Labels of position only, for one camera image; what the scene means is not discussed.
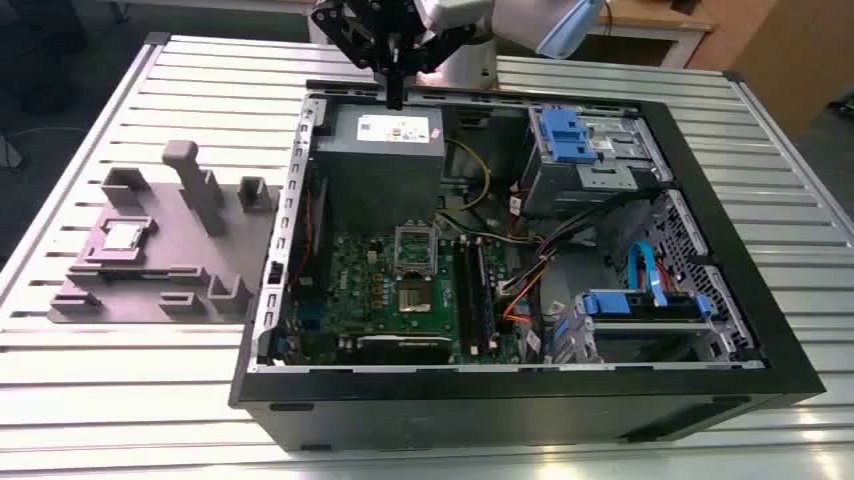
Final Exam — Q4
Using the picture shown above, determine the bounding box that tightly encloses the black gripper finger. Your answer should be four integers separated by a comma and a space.
394, 23, 485, 110
308, 2, 398, 110

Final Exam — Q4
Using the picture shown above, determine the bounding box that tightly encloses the metal socket cover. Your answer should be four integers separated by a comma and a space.
394, 224, 441, 279

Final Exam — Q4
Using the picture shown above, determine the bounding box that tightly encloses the silver CPU chip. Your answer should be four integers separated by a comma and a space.
99, 222, 150, 251

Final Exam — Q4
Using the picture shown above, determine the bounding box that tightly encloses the CPU socket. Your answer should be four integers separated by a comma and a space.
398, 277, 435, 314

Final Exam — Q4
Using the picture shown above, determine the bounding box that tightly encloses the blue drive carrier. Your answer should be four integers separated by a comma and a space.
541, 107, 601, 165

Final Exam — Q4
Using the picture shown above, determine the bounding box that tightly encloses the grey power supply unit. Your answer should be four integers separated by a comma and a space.
311, 103, 447, 236

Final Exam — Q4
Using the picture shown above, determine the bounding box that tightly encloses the silver drive cage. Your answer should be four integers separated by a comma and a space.
519, 102, 673, 216

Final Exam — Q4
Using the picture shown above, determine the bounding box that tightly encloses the grey parts rack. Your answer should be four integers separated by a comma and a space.
47, 139, 287, 326

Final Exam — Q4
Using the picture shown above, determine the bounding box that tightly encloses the green motherboard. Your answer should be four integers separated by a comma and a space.
276, 232, 529, 366

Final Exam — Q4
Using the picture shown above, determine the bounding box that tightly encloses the black RAM stick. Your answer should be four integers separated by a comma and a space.
470, 237, 501, 347

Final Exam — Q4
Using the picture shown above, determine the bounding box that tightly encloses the wooden cabinet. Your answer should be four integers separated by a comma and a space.
686, 0, 854, 139

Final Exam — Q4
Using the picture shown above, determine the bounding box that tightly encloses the hard disk in blue carrier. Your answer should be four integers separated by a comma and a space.
577, 289, 713, 324

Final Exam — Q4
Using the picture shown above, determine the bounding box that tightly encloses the black graphics card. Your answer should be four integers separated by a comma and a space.
336, 333, 453, 365

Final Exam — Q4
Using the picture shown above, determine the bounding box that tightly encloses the black PC case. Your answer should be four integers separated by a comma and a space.
228, 77, 828, 451

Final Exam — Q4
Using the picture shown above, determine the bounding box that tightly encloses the silver disk bay cage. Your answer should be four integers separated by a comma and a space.
546, 289, 762, 366

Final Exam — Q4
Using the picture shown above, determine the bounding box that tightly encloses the yellow wire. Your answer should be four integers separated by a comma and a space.
437, 137, 494, 216

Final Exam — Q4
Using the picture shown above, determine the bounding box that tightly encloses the wooden desk white frame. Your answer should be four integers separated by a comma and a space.
303, 0, 721, 69

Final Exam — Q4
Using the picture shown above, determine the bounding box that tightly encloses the black cable bundle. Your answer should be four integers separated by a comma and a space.
497, 189, 659, 296

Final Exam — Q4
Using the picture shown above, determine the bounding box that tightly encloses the orange wire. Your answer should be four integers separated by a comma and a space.
501, 269, 555, 331

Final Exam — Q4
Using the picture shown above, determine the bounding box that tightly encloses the light blue SATA cable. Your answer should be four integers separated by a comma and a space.
627, 240, 669, 307

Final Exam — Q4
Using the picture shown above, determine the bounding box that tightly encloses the blue flat cable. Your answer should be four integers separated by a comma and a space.
543, 299, 579, 364

